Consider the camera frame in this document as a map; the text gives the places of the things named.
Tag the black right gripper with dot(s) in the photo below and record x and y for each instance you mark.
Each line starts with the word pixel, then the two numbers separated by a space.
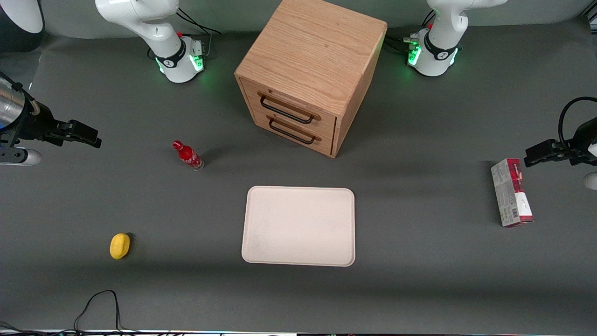
pixel 33 125

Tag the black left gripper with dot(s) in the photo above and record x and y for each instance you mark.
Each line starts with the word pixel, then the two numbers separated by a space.
pixel 579 144

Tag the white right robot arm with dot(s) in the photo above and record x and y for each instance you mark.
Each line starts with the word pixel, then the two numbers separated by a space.
pixel 154 28

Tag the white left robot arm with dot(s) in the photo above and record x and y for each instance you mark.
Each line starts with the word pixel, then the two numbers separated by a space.
pixel 443 42

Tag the wooden drawer front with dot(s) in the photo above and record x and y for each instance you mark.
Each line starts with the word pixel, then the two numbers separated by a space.
pixel 298 119
pixel 322 145

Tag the oak wooden drawer cabinet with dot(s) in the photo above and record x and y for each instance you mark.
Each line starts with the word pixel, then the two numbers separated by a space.
pixel 312 46

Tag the red plaid carton box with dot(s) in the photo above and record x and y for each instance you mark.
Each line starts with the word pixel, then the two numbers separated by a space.
pixel 508 196

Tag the red soda bottle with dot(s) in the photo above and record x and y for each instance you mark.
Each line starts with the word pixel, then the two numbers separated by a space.
pixel 188 155

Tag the yellow lemon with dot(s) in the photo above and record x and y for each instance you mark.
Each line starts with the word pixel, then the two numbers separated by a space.
pixel 119 246

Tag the cream rectangular tray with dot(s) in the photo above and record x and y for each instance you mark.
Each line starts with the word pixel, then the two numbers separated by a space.
pixel 298 226

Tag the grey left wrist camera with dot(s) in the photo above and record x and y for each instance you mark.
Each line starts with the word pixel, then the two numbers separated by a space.
pixel 592 180

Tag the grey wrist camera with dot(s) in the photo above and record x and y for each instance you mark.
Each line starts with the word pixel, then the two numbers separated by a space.
pixel 23 157
pixel 592 180

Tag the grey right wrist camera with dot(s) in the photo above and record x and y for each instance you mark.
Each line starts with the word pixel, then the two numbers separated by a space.
pixel 23 157

